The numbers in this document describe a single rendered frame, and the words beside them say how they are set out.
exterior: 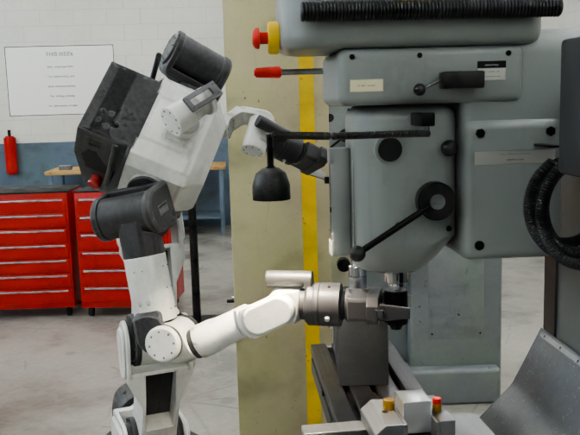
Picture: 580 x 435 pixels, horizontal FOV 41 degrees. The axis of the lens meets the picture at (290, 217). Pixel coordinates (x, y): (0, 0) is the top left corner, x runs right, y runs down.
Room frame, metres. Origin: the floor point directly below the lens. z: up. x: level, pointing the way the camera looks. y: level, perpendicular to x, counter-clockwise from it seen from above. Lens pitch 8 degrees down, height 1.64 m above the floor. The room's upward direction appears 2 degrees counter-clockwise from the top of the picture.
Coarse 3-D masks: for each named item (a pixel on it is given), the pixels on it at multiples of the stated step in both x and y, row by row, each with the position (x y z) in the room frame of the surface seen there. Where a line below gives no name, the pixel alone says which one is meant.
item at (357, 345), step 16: (368, 288) 1.94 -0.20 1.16; (336, 336) 1.89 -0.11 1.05; (352, 336) 1.78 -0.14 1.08; (368, 336) 1.78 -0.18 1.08; (384, 336) 1.78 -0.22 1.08; (336, 352) 1.91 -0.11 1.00; (352, 352) 1.78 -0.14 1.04; (368, 352) 1.78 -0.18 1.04; (384, 352) 1.78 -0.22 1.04; (352, 368) 1.78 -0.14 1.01; (368, 368) 1.78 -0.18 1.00; (384, 368) 1.78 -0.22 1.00; (352, 384) 1.78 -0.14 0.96; (368, 384) 1.78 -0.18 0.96; (384, 384) 1.78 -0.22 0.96
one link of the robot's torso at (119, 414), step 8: (120, 408) 2.24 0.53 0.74; (128, 408) 2.24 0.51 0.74; (112, 416) 2.23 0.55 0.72; (120, 416) 2.18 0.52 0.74; (128, 416) 2.22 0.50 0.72; (112, 424) 2.21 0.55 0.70; (120, 424) 2.13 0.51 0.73; (184, 424) 2.14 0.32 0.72; (112, 432) 2.22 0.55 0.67; (120, 432) 2.10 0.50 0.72; (184, 432) 2.13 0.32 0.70
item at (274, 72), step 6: (276, 66) 1.59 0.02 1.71; (258, 72) 1.58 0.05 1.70; (264, 72) 1.58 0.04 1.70; (270, 72) 1.58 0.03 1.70; (276, 72) 1.58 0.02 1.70; (282, 72) 1.59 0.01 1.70; (288, 72) 1.59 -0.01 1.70; (294, 72) 1.59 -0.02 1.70; (300, 72) 1.59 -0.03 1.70; (306, 72) 1.59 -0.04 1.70; (312, 72) 1.59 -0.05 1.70; (318, 72) 1.59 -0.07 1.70; (276, 78) 1.59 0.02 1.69
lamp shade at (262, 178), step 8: (264, 168) 1.45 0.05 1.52; (272, 168) 1.44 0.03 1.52; (280, 168) 1.45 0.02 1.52; (256, 176) 1.44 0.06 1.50; (264, 176) 1.43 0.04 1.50; (272, 176) 1.43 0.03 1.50; (280, 176) 1.43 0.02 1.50; (256, 184) 1.44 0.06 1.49; (264, 184) 1.43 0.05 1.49; (272, 184) 1.42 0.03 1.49; (280, 184) 1.43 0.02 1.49; (288, 184) 1.45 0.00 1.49; (256, 192) 1.43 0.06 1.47; (264, 192) 1.42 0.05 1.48; (272, 192) 1.42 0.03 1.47; (280, 192) 1.43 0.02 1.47; (288, 192) 1.44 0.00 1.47; (256, 200) 1.43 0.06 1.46; (264, 200) 1.42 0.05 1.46; (272, 200) 1.42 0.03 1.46; (280, 200) 1.43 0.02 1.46
